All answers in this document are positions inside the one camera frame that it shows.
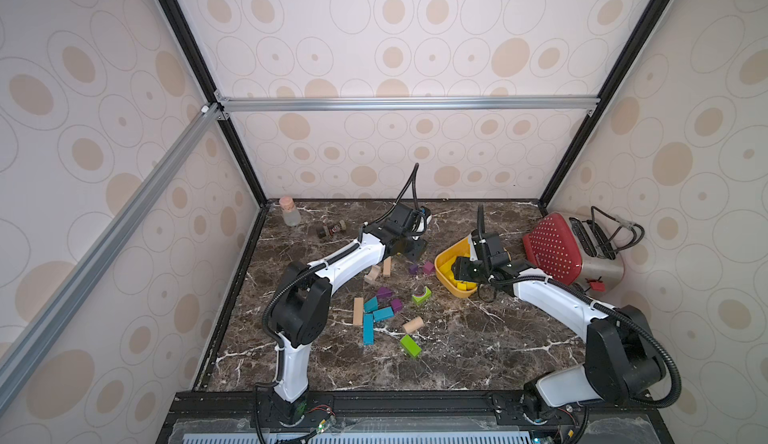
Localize yellow plastic tray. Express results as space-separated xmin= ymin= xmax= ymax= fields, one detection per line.
xmin=433 ymin=235 xmax=478 ymax=299

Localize natural wood arch block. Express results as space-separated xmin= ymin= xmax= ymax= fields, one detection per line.
xmin=364 ymin=265 xmax=382 ymax=284

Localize green rainbow arch block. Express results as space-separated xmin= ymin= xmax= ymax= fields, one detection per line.
xmin=412 ymin=286 xmax=432 ymax=306

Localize black spice jar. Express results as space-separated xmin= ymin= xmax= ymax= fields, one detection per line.
xmin=316 ymin=220 xmax=347 ymax=239

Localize teal block left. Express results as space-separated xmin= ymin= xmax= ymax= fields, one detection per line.
xmin=363 ymin=297 xmax=379 ymax=313

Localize teal block right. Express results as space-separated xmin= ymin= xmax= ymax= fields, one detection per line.
xmin=372 ymin=306 xmax=395 ymax=322

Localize long natural wood block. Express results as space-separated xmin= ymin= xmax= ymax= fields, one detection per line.
xmin=352 ymin=297 xmax=364 ymax=326

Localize red polka dot toaster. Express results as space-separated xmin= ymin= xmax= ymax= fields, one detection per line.
xmin=522 ymin=212 xmax=625 ymax=299

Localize long teal block front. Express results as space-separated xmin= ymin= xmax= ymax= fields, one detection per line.
xmin=362 ymin=313 xmax=374 ymax=346

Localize natural wood cylinder block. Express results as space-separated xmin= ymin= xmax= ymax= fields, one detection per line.
xmin=403 ymin=317 xmax=424 ymax=334

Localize clear bottle pink cap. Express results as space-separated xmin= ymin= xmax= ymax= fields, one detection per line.
xmin=279 ymin=196 xmax=301 ymax=227

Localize green block front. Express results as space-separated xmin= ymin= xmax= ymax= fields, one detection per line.
xmin=399 ymin=335 xmax=422 ymax=358

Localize aluminium frame bar back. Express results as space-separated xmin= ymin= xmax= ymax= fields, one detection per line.
xmin=221 ymin=95 xmax=600 ymax=112

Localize aluminium frame bar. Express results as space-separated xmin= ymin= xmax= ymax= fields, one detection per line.
xmin=221 ymin=95 xmax=600 ymax=112
xmin=1 ymin=102 xmax=223 ymax=412

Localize aluminium frame bar left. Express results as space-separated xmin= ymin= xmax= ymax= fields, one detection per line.
xmin=1 ymin=102 xmax=223 ymax=412

